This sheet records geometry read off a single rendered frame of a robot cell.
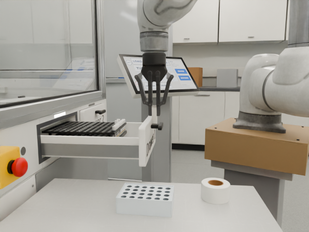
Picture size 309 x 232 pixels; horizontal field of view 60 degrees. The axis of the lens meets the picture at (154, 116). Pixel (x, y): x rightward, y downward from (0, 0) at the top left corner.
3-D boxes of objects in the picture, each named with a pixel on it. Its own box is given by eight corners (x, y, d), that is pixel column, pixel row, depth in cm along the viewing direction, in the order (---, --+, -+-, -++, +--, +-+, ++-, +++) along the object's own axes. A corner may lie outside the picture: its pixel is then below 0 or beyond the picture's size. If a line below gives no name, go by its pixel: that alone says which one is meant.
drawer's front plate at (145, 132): (155, 141, 101) (155, 112, 99) (145, 167, 72) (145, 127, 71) (151, 141, 101) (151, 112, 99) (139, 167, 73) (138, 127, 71)
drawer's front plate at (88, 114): (105, 125, 135) (105, 103, 133) (84, 138, 106) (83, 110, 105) (102, 124, 135) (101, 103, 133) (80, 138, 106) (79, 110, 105)
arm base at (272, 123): (281, 123, 114) (283, 110, 113) (286, 133, 93) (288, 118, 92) (236, 119, 120) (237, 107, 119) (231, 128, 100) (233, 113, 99)
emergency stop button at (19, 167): (30, 173, 58) (29, 155, 57) (19, 180, 54) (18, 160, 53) (17, 172, 58) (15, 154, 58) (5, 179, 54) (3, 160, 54)
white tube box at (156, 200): (174, 200, 66) (174, 185, 66) (171, 217, 58) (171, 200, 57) (125, 196, 68) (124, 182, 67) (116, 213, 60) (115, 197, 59)
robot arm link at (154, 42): (141, 36, 89) (141, 55, 90) (137, 32, 80) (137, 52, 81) (168, 36, 88) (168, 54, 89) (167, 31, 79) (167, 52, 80)
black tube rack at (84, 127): (127, 140, 96) (126, 122, 95) (114, 153, 79) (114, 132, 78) (67, 138, 98) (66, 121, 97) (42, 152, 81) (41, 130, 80)
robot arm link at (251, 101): (263, 109, 114) (269, 56, 110) (297, 116, 96) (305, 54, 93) (230, 109, 109) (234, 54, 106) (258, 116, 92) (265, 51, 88)
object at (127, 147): (150, 138, 99) (150, 122, 98) (139, 159, 74) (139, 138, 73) (47, 136, 103) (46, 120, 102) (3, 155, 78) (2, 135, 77)
